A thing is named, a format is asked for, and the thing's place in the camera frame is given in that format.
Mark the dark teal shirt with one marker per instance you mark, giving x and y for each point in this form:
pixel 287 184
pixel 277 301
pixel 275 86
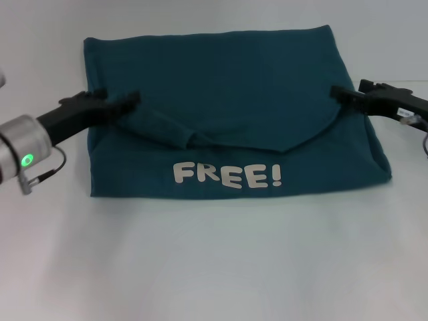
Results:
pixel 217 83

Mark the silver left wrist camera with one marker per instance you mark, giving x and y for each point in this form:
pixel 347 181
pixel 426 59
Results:
pixel 2 78

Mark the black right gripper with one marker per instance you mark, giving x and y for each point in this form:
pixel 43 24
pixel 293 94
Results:
pixel 394 103

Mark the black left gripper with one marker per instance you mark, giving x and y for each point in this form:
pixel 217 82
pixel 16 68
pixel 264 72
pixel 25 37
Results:
pixel 73 115

